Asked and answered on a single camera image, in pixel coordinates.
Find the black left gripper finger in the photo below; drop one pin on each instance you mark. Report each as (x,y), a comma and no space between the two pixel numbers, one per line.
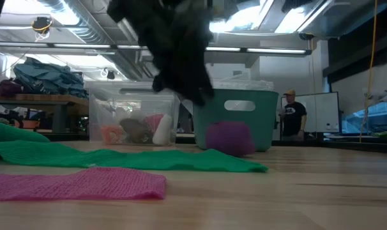
(160,83)
(198,94)

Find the purple elastic bandage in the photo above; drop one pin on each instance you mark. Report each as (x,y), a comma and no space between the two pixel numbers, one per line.
(228,139)

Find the red bandage roll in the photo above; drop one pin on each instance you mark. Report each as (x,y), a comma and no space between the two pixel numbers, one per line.
(153,123)

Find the white bandage roll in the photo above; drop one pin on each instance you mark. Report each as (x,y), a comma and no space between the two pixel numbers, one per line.
(163,131)

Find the brown bandage roll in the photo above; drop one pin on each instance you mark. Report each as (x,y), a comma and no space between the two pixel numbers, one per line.
(136,131)

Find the orange bandage roll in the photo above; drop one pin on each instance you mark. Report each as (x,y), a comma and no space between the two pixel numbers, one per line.
(112,134)

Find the green elastic bandage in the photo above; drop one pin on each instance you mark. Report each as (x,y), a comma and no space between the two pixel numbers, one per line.
(117,159)

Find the pink elastic bandage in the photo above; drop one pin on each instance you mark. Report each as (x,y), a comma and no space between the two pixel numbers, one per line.
(85,185)

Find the clear plastic storage bin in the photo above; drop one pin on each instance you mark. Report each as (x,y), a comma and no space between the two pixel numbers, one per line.
(133,105)

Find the teal plastic bin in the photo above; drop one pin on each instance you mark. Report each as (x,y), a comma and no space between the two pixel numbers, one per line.
(263,127)

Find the ceiling light bar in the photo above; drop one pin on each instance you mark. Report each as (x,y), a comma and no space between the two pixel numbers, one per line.
(270,50)

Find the person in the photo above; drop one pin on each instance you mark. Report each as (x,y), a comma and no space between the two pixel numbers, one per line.
(292,118)

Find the blue cloth pile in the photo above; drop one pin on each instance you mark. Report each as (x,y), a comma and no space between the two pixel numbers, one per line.
(46,78)

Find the whiteboard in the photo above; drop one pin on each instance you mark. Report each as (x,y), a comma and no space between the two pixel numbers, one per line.
(321,108)

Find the wooden workbench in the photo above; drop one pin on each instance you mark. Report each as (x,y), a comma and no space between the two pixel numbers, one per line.
(37,99)

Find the black yellow ceiling device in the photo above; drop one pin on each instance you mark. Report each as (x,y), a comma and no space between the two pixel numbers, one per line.
(41,25)

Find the colourful cloth pile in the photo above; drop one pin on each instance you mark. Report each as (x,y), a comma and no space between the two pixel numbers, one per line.
(18,116)

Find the dark purple cloth bundle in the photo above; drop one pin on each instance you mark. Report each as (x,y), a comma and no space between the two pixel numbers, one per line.
(10,88)

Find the blue screen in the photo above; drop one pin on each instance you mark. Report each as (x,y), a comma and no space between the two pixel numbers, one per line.
(372,118)

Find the green cloth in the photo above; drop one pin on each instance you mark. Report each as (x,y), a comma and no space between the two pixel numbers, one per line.
(386,135)

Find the black ceiling camera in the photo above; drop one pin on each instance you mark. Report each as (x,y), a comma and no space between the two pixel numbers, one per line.
(110,75)

